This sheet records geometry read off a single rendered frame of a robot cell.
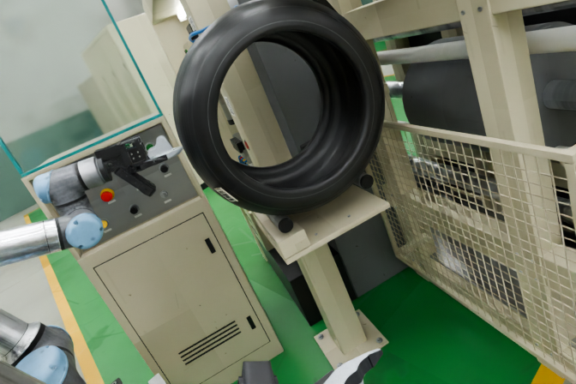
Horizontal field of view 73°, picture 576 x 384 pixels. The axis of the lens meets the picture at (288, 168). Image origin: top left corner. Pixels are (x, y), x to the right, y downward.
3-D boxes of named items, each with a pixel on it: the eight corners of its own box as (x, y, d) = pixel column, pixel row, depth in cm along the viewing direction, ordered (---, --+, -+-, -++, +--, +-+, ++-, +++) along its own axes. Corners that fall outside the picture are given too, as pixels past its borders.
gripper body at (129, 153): (141, 138, 99) (91, 153, 96) (153, 169, 101) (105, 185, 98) (141, 134, 106) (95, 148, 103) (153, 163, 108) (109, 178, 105)
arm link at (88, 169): (88, 192, 97) (93, 184, 105) (107, 185, 99) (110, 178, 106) (75, 165, 95) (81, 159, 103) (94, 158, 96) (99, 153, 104)
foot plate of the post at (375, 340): (314, 338, 192) (312, 334, 192) (359, 309, 198) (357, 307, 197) (338, 375, 168) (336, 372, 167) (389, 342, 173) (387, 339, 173)
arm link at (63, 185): (51, 203, 102) (36, 173, 100) (93, 188, 105) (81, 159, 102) (42, 211, 95) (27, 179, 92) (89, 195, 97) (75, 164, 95)
